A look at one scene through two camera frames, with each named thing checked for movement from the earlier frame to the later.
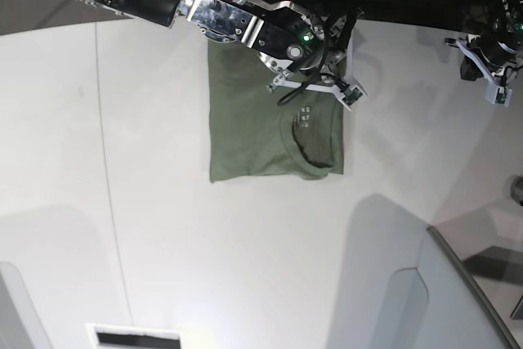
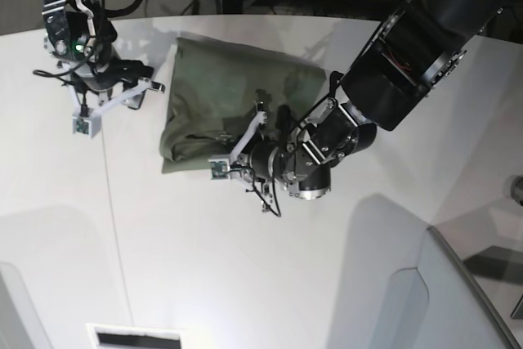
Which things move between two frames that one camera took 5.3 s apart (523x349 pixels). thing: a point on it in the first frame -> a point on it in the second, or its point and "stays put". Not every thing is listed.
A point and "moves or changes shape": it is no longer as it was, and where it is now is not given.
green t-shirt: x=258 y=134 moves or changes shape
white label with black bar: x=113 y=336 stays put
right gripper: x=502 y=46 -> x=301 y=153
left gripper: x=283 y=35 -> x=79 y=35
